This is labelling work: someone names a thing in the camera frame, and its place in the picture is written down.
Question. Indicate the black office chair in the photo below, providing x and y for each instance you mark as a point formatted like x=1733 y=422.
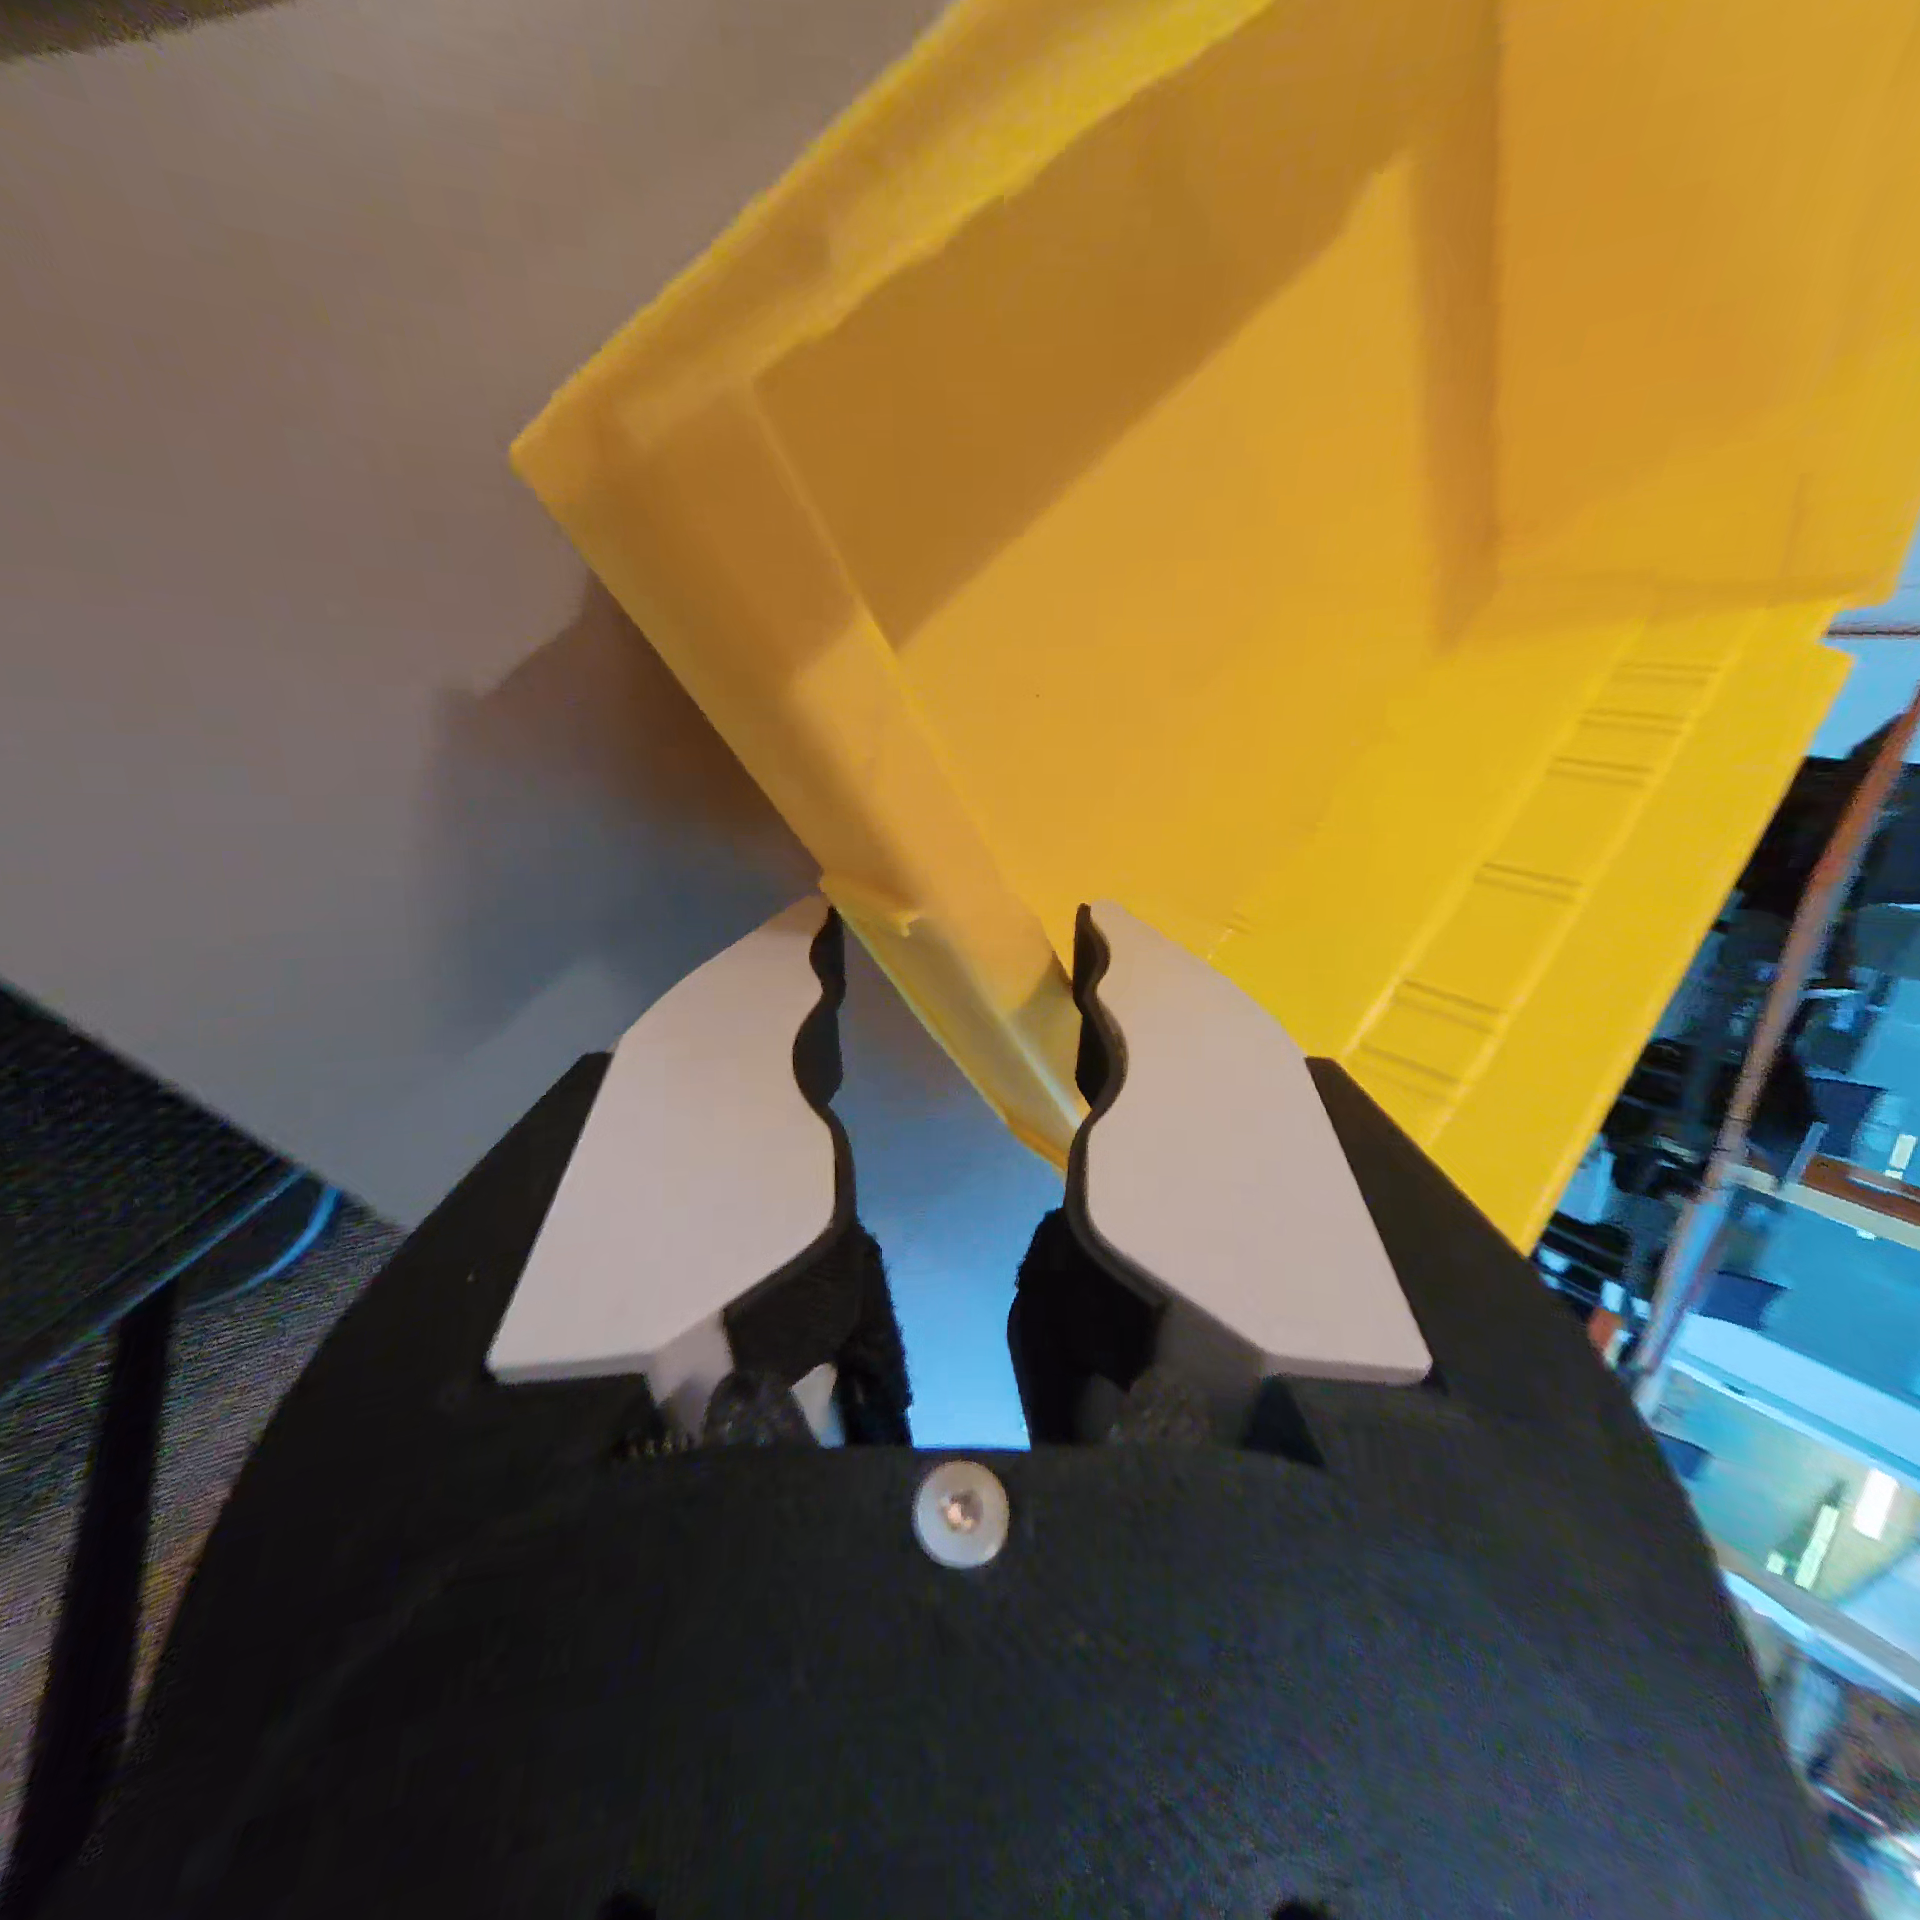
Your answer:
x=106 y=1154

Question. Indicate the yellow plastic bin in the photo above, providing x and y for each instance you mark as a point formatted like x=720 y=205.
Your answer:
x=1201 y=599

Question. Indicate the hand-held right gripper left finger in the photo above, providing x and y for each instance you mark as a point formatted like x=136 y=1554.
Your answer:
x=675 y=1185

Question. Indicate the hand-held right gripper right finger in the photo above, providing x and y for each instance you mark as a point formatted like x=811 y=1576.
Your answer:
x=1243 y=1200

